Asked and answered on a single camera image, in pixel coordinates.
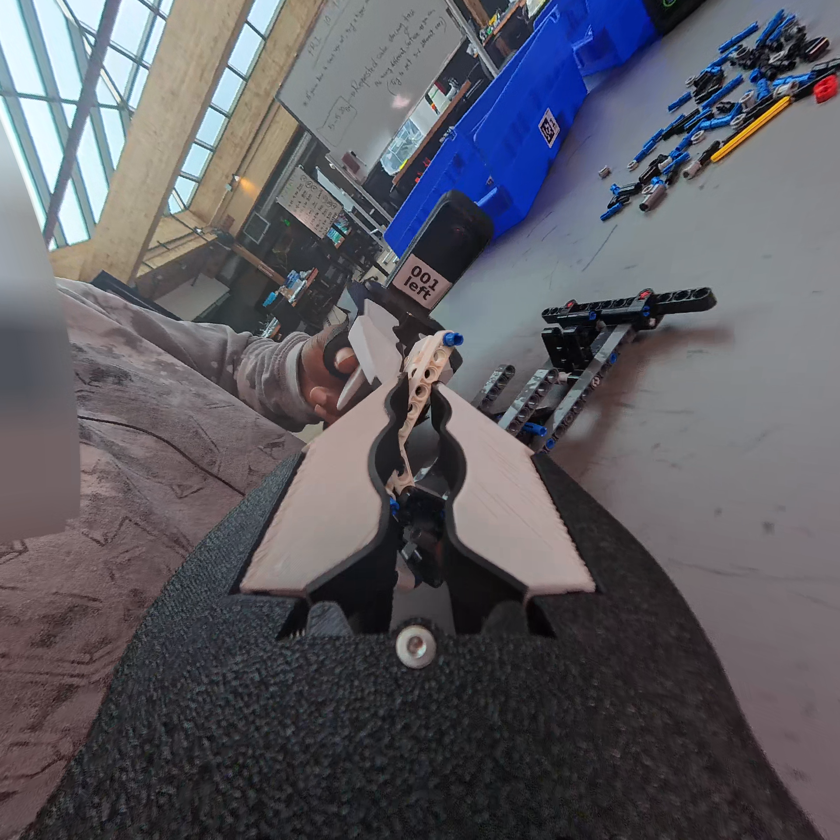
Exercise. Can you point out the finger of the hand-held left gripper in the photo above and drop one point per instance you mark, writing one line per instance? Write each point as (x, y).
(377, 348)

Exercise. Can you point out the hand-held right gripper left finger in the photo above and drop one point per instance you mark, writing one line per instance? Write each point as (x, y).
(315, 525)

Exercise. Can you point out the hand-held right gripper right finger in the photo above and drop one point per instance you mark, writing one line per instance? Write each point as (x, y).
(518, 525)

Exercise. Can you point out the partly built toy truck chassis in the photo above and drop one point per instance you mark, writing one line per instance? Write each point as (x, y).
(630, 303)

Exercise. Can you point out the pile of blue black pins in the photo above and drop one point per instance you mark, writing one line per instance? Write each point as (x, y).
(751, 129)

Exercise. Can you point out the person's left forearm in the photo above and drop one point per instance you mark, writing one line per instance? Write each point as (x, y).
(197, 354)

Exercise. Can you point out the cluttered workbench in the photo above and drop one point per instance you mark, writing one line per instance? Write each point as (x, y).
(295, 295)

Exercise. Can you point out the blue plastic bin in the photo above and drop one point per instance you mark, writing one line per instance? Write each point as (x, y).
(604, 33)
(512, 131)

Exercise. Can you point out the white chart board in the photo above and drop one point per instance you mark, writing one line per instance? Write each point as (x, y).
(308, 203)

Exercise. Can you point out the black device with green lights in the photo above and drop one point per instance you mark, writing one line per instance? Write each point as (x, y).
(676, 13)

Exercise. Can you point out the pile of red white pieces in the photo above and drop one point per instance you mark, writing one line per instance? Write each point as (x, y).
(827, 88)

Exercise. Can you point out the large skylight window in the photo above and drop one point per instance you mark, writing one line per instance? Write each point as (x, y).
(39, 65)

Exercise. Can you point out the wall whiteboard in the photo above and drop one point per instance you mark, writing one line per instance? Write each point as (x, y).
(367, 72)

